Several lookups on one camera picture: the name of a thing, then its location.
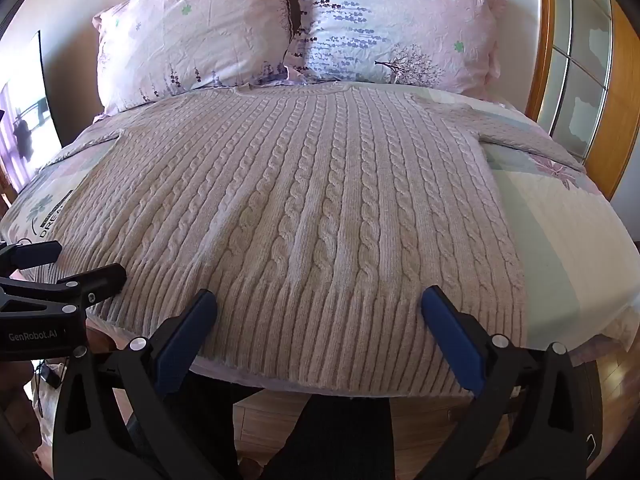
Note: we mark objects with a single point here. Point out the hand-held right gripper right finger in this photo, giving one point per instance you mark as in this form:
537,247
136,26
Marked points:
450,335

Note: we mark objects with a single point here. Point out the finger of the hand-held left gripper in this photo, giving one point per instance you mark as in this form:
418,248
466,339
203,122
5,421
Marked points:
35,255
100,280

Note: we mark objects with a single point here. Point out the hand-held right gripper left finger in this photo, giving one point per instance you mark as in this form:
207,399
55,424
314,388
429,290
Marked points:
186,340

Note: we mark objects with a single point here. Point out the person's dark pants leg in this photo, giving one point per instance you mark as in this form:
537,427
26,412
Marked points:
340,440

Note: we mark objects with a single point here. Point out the pink floral pillow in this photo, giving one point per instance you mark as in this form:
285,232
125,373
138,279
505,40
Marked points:
400,15
195,35

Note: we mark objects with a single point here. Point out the wooden glass panel wardrobe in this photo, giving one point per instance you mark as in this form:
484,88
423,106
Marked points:
580,60

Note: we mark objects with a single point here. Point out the wooden headboard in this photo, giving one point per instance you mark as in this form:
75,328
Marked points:
294,5

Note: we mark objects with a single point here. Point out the wall picture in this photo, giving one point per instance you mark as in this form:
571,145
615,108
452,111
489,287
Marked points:
25,120

